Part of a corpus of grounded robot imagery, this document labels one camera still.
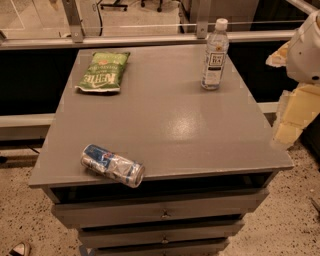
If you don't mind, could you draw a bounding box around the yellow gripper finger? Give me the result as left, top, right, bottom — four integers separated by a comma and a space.
266, 42, 289, 68
271, 83, 320, 147

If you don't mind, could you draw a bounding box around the clear plastic water bottle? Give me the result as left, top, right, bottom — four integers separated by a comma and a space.
201, 18, 229, 90

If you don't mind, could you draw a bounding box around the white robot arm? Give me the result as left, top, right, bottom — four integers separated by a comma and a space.
266, 10, 320, 150

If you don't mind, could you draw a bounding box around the crushed redbull can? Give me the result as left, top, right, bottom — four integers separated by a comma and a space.
81, 144, 145, 188

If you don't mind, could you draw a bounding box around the grey drawer cabinet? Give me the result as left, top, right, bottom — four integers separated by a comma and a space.
29, 45, 292, 256

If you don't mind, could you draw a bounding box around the green chip bag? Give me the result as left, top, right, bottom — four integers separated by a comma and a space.
77, 52, 130, 93

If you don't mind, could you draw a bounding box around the shoe on floor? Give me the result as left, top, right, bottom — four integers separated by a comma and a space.
9, 242, 31, 256

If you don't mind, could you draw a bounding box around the metal railing frame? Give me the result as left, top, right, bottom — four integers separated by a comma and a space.
1, 0, 319, 50

